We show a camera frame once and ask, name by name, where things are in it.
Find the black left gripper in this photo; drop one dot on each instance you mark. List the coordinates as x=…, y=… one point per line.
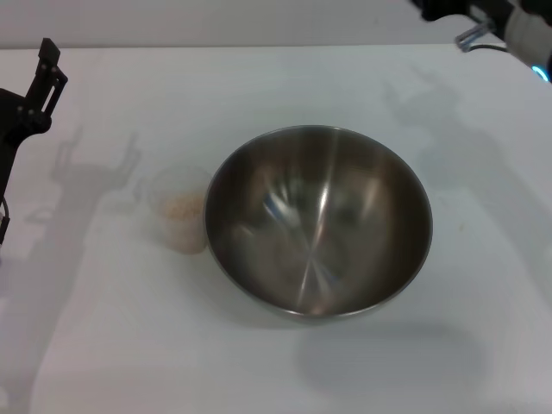
x=10, y=125

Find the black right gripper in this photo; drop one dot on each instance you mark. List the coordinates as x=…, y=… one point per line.
x=453, y=6

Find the clear plastic measuring cup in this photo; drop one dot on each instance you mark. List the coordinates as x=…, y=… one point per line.
x=172, y=185

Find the white rice grains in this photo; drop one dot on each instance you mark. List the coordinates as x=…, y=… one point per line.
x=181, y=215

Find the stainless steel mixing bowl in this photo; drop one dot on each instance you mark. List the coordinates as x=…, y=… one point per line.
x=319, y=224

